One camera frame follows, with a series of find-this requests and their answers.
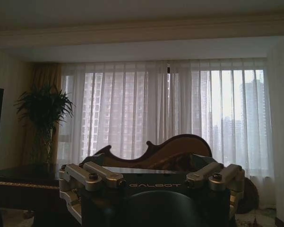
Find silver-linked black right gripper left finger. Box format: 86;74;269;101
58;154;126;227

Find tall green potted plant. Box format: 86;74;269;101
13;83;76;164

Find dark wooden side table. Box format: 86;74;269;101
0;162;69;215

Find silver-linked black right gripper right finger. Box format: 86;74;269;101
185;153;246;227

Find curved wooden-back chaise sofa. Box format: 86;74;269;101
91;133;214;171

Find yellow drape curtain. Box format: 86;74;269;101
20;62;62;164

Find round dark floor cushion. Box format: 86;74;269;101
236;176;260;209

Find white sheer window curtain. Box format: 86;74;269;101
57;59;275;205

